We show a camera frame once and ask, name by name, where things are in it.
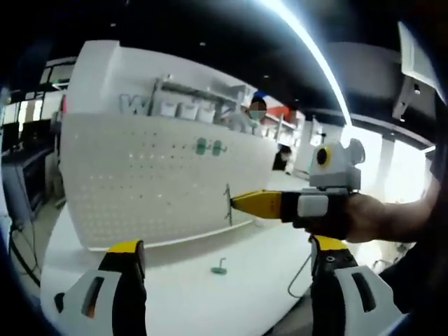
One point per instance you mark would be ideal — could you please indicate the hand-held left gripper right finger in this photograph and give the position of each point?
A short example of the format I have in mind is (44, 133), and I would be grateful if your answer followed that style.
(329, 290)

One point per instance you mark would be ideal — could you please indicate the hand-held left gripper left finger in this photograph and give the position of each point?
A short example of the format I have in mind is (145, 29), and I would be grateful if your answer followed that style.
(122, 290)

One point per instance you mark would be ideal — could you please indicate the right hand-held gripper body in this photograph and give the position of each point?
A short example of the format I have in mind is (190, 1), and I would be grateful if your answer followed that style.
(336, 175)

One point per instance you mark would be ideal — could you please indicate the green hook assembly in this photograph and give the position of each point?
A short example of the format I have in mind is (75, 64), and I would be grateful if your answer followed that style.
(217, 148)
(201, 147)
(218, 269)
(227, 210)

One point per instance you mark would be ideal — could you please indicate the white perforated mounting plate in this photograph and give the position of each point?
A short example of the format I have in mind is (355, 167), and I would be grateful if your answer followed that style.
(157, 196)

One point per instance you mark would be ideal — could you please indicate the person's right hand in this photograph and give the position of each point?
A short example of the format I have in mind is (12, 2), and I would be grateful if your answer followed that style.
(357, 218)

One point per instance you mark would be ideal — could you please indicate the person's body in black clothing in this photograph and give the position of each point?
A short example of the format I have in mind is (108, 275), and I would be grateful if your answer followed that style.
(420, 273)

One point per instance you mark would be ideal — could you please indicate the ceiling light strip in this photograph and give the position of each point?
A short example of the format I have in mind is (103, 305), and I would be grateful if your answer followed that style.
(325, 70)

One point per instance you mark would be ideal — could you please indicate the shelf rack with white bins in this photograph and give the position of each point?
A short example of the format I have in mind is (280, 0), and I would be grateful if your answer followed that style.
(196, 105)

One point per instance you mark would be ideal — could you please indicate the grey workstation desk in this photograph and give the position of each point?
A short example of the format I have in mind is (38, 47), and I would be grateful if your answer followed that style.
(28, 175)

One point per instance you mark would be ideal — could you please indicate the white partition panel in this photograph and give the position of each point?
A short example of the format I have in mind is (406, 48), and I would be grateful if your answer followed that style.
(112, 80)

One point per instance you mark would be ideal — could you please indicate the white device with bracket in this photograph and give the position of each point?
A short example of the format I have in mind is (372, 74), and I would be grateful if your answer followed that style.
(418, 52)

